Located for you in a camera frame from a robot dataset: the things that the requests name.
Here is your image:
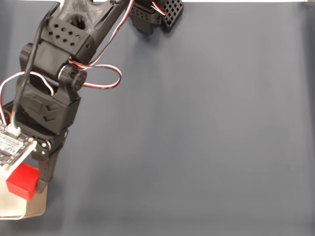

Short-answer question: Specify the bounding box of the red cube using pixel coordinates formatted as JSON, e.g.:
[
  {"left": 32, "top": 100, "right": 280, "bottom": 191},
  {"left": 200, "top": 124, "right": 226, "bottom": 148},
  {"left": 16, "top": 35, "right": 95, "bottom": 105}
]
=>
[{"left": 6, "top": 163, "right": 40, "bottom": 202}]

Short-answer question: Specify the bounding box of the beige square box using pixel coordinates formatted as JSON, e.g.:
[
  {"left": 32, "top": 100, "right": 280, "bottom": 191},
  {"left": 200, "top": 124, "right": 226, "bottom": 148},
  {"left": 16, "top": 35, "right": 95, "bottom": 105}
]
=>
[{"left": 0, "top": 168, "right": 49, "bottom": 220}]

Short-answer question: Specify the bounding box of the white tissue paper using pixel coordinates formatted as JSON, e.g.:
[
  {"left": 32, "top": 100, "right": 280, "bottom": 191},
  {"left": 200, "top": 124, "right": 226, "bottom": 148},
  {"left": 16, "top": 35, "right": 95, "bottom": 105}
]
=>
[{"left": 0, "top": 176, "right": 27, "bottom": 217}]

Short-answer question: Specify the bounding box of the dark blue-grey table mat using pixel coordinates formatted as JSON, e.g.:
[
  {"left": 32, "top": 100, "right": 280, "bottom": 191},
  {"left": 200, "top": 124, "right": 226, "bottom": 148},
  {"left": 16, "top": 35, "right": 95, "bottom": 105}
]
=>
[{"left": 0, "top": 1, "right": 315, "bottom": 236}]

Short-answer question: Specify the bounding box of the white camera board with bracket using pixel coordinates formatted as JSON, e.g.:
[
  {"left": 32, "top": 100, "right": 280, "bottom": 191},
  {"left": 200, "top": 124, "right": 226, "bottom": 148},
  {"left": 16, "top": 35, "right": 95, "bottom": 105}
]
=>
[{"left": 0, "top": 122, "right": 37, "bottom": 177}]

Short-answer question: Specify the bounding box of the red white black servo wire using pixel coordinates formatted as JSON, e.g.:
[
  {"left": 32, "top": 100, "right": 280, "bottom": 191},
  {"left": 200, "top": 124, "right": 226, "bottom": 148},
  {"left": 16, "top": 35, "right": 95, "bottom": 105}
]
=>
[
  {"left": 0, "top": 71, "right": 55, "bottom": 126},
  {"left": 68, "top": 0, "right": 135, "bottom": 89},
  {"left": 150, "top": 1, "right": 166, "bottom": 16}
]

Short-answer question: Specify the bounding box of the black camera cable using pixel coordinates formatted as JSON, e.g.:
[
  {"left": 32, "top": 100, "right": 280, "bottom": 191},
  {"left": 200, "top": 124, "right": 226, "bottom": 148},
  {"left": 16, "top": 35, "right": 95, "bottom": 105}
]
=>
[{"left": 11, "top": 1, "right": 62, "bottom": 135}]

